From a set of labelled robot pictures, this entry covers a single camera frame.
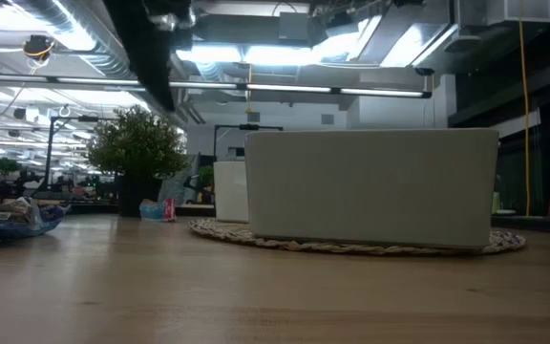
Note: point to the blue orange granola bar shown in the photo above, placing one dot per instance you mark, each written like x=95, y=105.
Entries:
x=12, y=217

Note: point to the long LED light bar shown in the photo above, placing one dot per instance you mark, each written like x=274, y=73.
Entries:
x=280, y=87

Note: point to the grey plastic bin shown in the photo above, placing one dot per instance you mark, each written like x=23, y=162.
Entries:
x=373, y=186

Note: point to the blue granola bar red end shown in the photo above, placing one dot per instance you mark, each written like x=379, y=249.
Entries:
x=158, y=210

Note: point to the black camera stand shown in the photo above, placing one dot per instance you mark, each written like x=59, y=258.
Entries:
x=49, y=153

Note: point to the white plastic bin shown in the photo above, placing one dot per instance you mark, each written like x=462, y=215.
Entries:
x=230, y=191

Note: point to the round woven mat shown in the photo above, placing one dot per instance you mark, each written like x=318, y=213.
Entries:
x=227, y=231

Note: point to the green potted plant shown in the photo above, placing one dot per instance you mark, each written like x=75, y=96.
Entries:
x=136, y=148

